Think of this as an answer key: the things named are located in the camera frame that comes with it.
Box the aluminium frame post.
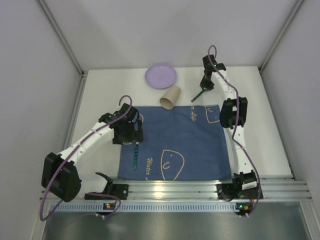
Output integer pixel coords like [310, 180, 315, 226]
[37, 0, 86, 76]
[258, 0, 306, 74]

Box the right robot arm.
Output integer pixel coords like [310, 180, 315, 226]
[200, 54, 263, 200]

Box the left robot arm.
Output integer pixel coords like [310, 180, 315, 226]
[41, 103, 143, 202]

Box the green handled fork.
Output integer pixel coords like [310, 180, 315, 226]
[133, 141, 140, 171]

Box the beige cup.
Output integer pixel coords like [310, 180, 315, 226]
[159, 85, 181, 110]

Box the left aluminium frame post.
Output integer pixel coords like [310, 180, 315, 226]
[37, 0, 86, 76]

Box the lilac plate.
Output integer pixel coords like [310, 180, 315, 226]
[144, 63, 178, 89]

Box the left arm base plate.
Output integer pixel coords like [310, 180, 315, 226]
[84, 183, 129, 200]

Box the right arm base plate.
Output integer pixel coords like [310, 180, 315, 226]
[216, 183, 263, 202]

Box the blue cloth placemat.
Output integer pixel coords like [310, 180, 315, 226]
[117, 105, 232, 181]

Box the green handled spoon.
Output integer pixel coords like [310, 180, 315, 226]
[191, 88, 207, 103]

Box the slotted cable duct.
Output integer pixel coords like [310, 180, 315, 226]
[55, 201, 252, 213]

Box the right aluminium frame post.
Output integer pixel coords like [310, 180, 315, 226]
[258, 0, 306, 74]

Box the aluminium front rail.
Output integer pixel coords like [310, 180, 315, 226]
[113, 177, 312, 202]

